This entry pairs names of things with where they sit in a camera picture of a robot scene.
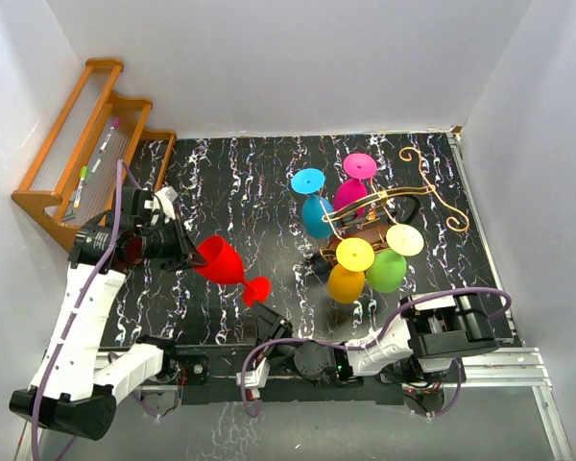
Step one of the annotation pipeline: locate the magenta wine glass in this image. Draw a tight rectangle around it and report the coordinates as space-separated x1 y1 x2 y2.
332 153 377 211

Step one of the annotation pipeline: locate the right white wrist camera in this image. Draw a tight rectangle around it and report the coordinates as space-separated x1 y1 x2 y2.
236 359 270 389

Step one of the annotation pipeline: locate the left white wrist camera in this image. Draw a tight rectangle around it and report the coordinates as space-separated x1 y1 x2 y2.
144 186 178 220

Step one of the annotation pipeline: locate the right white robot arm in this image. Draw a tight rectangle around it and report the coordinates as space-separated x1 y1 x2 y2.
236 287 507 397

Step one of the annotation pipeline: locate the red wine glass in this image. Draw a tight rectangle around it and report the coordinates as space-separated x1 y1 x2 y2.
195 235 272 307

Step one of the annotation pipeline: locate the blue wine glass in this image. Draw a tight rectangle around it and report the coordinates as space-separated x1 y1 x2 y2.
291 168 333 239

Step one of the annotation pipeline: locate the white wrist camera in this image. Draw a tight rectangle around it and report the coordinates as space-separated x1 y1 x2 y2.
236 359 270 389
144 186 178 220

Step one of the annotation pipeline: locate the purple capped marker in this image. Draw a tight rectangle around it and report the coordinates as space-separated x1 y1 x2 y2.
99 117 120 155

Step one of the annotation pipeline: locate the orange yellow wine glass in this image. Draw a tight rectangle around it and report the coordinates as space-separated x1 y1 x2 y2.
326 237 374 303

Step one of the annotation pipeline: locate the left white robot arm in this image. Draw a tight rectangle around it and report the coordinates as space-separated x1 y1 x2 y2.
9 186 205 441

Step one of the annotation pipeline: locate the wooden tiered shelf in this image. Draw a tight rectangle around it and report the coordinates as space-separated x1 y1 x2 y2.
12 58 177 251

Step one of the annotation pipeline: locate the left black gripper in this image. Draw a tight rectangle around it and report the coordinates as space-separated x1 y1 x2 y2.
135 212 206 272

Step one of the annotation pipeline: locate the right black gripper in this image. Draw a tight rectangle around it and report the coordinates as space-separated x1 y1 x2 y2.
252 301 301 373

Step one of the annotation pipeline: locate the green wine glass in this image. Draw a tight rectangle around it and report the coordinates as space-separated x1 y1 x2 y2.
366 224 424 293

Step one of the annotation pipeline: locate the green capped marker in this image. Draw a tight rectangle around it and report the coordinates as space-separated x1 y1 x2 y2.
73 165 88 209

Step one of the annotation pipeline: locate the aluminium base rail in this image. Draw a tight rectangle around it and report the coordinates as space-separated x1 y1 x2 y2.
10 345 572 460

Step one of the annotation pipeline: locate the gold wire wine glass rack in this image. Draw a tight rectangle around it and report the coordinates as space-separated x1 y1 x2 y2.
308 175 469 275

